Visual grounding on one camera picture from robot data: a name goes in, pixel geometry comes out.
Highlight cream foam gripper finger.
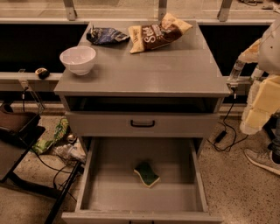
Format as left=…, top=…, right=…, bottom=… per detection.
left=240, top=74, right=280, bottom=135
left=238, top=39, right=261, bottom=63

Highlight green and yellow sponge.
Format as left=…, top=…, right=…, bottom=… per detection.
left=134, top=162, right=160, bottom=188

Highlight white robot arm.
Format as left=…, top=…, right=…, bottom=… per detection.
left=238, top=17, right=280, bottom=135

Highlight grey drawer cabinet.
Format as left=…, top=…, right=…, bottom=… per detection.
left=55, top=23, right=229, bottom=151

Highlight open grey middle drawer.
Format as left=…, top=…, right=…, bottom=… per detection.
left=62, top=137, right=222, bottom=224

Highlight closed grey top drawer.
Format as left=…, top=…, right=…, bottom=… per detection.
left=66, top=111, right=219, bottom=137

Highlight clear water bottle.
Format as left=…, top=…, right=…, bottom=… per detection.
left=227, top=60, right=245, bottom=82

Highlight dark capped plastic bottle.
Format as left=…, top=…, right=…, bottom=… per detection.
left=250, top=66, right=263, bottom=82

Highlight grey sneaker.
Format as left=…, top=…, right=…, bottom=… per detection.
left=244, top=149, right=280, bottom=175

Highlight brown chip bag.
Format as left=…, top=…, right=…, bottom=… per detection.
left=129, top=13, right=193, bottom=53

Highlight blue crumpled snack bag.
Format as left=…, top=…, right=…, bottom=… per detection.
left=86, top=26, right=130, bottom=46

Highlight white bowl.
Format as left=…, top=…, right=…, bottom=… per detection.
left=59, top=46, right=96, bottom=75

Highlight crumpled clear plastic wrap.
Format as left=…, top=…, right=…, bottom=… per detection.
left=53, top=142, right=86, bottom=163

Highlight yellow black tape measure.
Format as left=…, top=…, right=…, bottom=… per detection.
left=35, top=67, right=50, bottom=80

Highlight green snack bag on floor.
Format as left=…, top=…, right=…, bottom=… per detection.
left=31, top=118, right=69, bottom=155

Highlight black side table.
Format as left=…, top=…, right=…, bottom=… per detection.
left=0, top=104, right=81, bottom=224

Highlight black power cable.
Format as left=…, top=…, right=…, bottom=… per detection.
left=206, top=92, right=249, bottom=153

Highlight black drawer handle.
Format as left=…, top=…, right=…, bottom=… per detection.
left=130, top=120, right=156, bottom=128

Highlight black floor cables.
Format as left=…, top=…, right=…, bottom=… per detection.
left=31, top=148, right=84, bottom=202

